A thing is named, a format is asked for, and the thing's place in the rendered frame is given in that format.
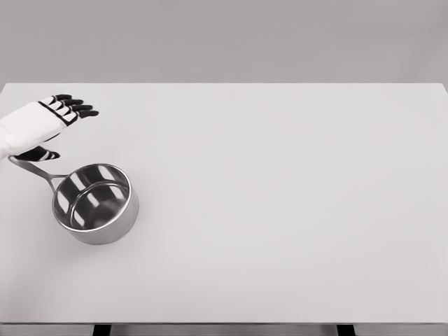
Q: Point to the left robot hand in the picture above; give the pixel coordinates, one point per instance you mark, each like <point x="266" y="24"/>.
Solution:
<point x="31" y="120"/>

